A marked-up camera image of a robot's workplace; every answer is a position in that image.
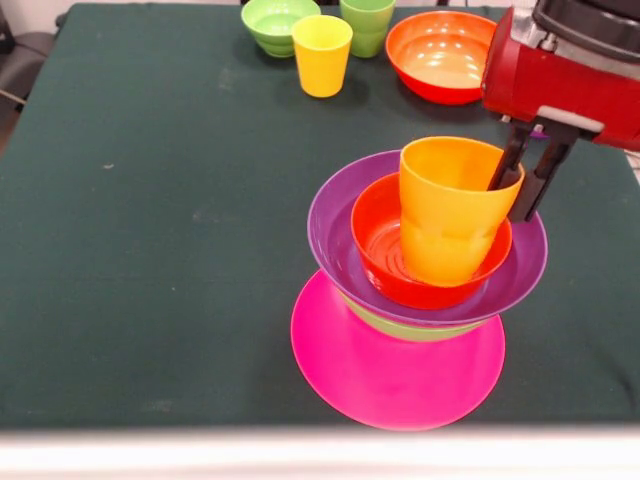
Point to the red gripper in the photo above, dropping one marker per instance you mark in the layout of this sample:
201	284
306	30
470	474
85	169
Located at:
530	80

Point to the orange plastic cup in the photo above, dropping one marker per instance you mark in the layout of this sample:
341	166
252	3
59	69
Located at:
445	220

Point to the small red-orange plastic bowl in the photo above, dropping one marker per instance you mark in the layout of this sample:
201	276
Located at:
380	270

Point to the large green plastic bowl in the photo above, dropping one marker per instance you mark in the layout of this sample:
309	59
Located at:
410	331

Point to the purple plastic bowl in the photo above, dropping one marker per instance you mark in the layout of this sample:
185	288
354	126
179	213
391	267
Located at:
330	240

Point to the pink plastic bowl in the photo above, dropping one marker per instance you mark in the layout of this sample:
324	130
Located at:
400	380

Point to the small green plastic bowl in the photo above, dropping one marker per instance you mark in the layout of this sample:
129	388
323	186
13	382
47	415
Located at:
277	25

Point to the large red-orange plastic bowl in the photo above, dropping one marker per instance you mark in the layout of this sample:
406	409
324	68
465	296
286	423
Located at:
440	60

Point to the green plastic cup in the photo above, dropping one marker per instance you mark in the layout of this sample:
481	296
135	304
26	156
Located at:
372	30

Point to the yellow plastic cup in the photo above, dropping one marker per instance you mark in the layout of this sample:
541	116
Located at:
322	60

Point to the dark green tablecloth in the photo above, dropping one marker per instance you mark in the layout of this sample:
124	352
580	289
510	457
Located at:
150	325

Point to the grey office chair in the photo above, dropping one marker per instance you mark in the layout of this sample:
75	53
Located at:
25	60

